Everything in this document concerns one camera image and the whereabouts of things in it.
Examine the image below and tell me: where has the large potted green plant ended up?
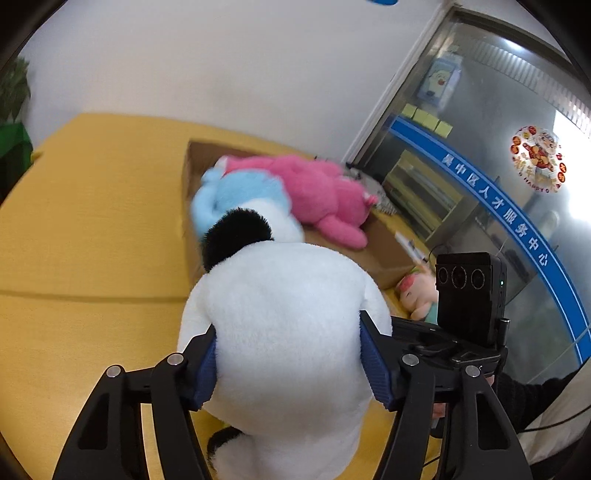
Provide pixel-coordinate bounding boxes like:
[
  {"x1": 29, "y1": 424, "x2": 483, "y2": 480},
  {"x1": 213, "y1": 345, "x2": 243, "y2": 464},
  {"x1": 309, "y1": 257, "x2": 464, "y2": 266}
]
[{"x1": 0, "y1": 58, "x2": 32, "y2": 125}]

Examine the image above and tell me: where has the blue door banner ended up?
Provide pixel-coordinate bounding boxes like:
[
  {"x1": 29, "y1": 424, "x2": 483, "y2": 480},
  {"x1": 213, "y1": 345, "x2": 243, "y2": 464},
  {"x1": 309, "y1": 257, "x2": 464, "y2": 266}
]
[{"x1": 388, "y1": 115, "x2": 591, "y2": 365}]

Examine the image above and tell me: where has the person's right forearm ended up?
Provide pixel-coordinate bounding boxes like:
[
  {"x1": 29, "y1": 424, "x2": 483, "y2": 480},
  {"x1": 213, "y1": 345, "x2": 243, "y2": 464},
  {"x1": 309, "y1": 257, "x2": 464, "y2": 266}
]
[{"x1": 496, "y1": 367, "x2": 580, "y2": 435}]

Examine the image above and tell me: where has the row of yellow sticky notes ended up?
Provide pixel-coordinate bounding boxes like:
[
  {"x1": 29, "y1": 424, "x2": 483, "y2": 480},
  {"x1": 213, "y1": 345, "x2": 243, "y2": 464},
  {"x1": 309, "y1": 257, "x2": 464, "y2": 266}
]
[{"x1": 401, "y1": 104, "x2": 453, "y2": 138}]

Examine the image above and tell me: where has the grey cloth bag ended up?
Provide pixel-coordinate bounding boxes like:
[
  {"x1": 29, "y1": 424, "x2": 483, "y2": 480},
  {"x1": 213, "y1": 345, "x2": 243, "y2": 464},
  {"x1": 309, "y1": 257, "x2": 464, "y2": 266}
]
[{"x1": 344, "y1": 166, "x2": 398, "y2": 215}]

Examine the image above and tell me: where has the cartoon door poster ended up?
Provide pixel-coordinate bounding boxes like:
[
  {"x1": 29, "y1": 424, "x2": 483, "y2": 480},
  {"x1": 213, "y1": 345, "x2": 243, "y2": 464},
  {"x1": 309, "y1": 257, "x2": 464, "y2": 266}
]
[{"x1": 418, "y1": 53, "x2": 462, "y2": 107}]

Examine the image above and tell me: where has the pastel pink teal plush toy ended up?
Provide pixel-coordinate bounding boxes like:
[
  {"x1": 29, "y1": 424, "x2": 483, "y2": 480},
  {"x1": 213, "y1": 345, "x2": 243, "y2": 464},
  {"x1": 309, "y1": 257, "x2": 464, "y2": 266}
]
[{"x1": 397, "y1": 270, "x2": 439, "y2": 326}]

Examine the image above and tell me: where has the glass door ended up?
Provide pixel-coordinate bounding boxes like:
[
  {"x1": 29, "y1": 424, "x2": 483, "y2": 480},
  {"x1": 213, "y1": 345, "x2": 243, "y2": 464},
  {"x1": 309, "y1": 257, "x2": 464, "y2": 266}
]
[{"x1": 346, "y1": 4, "x2": 591, "y2": 384}]

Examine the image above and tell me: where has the wooden shelf behind glass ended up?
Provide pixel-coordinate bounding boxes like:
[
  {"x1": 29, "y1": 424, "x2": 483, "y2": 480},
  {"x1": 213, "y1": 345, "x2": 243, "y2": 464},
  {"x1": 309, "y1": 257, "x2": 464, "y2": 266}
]
[{"x1": 383, "y1": 150, "x2": 467, "y2": 241}]

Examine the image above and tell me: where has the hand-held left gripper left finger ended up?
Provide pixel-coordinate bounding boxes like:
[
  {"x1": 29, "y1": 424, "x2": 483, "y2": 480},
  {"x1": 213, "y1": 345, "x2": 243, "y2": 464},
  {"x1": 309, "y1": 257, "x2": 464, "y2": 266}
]
[{"x1": 52, "y1": 323, "x2": 218, "y2": 480}]

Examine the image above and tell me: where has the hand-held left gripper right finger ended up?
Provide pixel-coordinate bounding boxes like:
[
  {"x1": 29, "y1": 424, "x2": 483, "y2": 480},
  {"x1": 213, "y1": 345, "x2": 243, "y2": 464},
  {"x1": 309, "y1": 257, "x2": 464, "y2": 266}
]
[{"x1": 359, "y1": 310, "x2": 532, "y2": 480}]

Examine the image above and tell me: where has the red round door sticker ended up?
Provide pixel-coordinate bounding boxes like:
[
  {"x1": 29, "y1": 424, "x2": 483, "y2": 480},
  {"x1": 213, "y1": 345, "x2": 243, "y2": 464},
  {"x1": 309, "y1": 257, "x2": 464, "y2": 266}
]
[{"x1": 510, "y1": 124, "x2": 566, "y2": 195}]

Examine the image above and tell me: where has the blue plush toy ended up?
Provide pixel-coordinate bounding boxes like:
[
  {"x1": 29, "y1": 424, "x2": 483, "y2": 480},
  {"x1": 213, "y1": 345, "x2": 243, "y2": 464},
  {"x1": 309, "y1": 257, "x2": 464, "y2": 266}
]
[{"x1": 190, "y1": 168, "x2": 305, "y2": 245}]

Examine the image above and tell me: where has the white panda plush toy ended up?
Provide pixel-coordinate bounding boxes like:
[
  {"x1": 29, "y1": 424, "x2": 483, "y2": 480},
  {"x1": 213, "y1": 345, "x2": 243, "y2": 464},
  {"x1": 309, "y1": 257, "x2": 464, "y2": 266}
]
[{"x1": 178, "y1": 208, "x2": 393, "y2": 480}]

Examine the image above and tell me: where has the cardboard box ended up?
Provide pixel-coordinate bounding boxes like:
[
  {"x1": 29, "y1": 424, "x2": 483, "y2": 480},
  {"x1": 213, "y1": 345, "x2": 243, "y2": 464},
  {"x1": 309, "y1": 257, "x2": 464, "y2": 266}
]
[{"x1": 178, "y1": 141, "x2": 416, "y2": 289}]

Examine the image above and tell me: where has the green cloth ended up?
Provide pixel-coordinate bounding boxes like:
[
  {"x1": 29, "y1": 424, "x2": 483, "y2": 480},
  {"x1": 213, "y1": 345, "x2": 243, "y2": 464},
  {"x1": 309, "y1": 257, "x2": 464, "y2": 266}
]
[{"x1": 0, "y1": 122, "x2": 33, "y2": 167}]

